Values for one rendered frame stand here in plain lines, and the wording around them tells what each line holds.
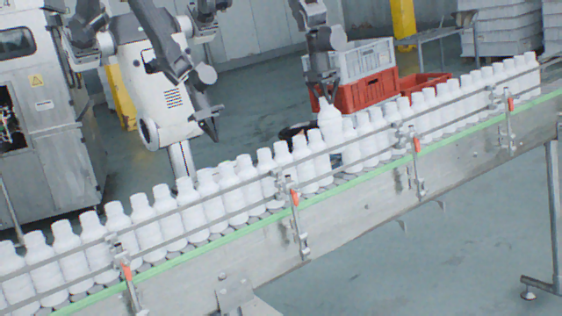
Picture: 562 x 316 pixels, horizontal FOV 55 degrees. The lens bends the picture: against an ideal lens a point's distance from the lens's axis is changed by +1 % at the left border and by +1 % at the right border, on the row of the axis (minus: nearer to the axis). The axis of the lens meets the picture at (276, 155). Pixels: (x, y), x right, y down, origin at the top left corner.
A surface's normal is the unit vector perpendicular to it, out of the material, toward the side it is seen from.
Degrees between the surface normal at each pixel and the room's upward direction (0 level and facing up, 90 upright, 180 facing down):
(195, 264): 90
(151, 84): 90
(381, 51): 89
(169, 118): 90
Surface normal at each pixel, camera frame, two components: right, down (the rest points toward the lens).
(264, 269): 0.54, 0.13
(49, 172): 0.25, 0.22
